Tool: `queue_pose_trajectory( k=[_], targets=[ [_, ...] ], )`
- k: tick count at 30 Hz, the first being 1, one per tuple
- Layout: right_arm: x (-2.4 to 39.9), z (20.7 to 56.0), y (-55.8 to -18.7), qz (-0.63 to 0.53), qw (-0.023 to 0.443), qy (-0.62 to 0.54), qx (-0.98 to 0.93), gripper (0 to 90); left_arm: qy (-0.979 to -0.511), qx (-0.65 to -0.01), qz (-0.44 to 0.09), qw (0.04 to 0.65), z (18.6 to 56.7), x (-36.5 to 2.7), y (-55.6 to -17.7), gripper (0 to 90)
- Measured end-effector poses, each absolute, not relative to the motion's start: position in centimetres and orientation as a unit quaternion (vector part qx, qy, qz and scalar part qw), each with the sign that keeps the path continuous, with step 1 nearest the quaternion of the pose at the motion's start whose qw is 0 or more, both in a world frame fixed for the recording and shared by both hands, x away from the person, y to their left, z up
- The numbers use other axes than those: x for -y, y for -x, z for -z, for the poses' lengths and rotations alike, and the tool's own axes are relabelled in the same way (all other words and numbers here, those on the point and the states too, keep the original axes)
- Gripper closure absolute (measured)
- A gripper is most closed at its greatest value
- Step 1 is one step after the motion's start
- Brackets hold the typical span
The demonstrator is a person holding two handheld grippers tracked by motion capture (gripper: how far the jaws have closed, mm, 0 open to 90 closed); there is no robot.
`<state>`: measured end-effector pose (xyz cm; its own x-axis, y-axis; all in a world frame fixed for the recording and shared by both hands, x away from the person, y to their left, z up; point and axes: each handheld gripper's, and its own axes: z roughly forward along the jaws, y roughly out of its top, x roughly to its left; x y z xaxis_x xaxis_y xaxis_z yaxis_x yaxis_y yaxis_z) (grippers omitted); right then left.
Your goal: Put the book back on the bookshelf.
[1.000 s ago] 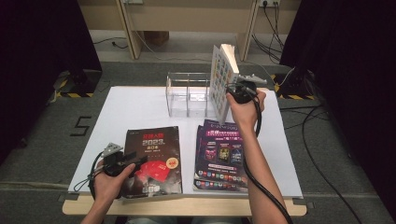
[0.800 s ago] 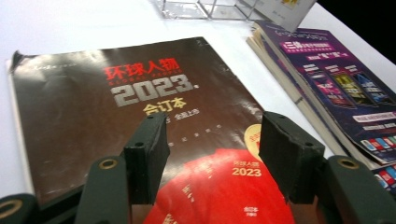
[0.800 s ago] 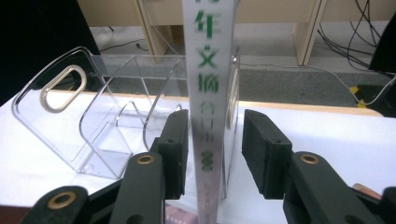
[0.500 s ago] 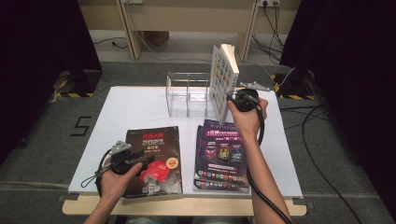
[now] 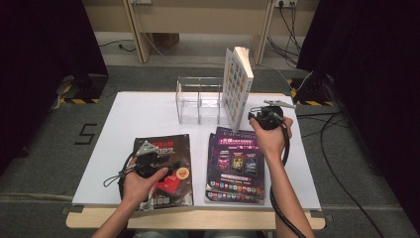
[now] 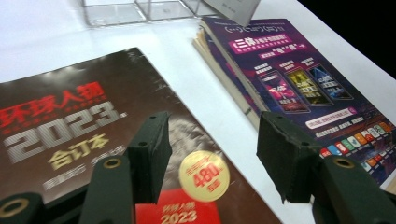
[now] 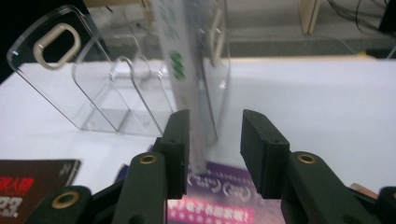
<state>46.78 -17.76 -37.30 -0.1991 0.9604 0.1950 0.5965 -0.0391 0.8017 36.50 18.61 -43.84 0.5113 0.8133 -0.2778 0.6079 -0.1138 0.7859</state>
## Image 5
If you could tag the black curtain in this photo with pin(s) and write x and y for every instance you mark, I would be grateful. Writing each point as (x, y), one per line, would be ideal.
(373, 82)
(39, 66)

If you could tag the person's right hand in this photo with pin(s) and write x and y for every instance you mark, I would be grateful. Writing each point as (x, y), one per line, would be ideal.
(272, 140)

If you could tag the brown cardboard box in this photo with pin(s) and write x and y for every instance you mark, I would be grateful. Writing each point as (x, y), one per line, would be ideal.
(166, 39)

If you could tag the white book with picture grid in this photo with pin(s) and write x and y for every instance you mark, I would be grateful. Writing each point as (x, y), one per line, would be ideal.
(235, 86)

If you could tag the black yellow striped stand base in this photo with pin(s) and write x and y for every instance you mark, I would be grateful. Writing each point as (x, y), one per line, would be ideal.
(89, 86)
(312, 91)

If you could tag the dark magazine with red print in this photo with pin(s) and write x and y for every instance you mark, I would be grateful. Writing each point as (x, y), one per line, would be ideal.
(178, 185)

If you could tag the person's left hand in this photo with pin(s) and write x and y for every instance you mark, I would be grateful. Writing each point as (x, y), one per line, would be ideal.
(138, 190)

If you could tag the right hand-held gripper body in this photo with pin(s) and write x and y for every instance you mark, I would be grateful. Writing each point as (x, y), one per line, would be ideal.
(269, 120)

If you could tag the white wall socket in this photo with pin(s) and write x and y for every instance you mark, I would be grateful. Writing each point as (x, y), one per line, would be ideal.
(285, 2)

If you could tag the clear acrylic book rack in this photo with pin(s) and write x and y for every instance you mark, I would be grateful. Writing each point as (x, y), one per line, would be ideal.
(198, 105)

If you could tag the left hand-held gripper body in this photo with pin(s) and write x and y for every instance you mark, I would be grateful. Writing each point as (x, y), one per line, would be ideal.
(147, 150)

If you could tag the beige background desk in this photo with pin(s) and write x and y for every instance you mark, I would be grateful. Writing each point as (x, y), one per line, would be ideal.
(198, 16)

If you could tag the white table mat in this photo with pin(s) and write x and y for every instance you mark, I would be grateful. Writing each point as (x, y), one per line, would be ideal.
(145, 112)

